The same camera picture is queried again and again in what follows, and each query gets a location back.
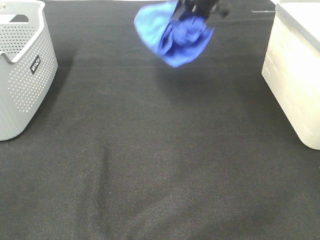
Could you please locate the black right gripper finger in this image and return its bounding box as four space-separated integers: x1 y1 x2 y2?
198 9 212 21

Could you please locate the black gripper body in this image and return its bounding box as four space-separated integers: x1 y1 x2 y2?
177 0 230 18

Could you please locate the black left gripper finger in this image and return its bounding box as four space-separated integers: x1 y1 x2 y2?
171 6 186 22

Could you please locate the blue towel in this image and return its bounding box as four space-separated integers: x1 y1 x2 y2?
133 0 215 68

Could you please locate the white plastic storage bin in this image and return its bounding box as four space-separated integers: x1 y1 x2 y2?
261 0 320 150

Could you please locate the black fabric table mat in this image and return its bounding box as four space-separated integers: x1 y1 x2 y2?
0 0 320 240

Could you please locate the grey perforated plastic basket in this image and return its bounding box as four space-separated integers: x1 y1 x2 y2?
0 0 58 141

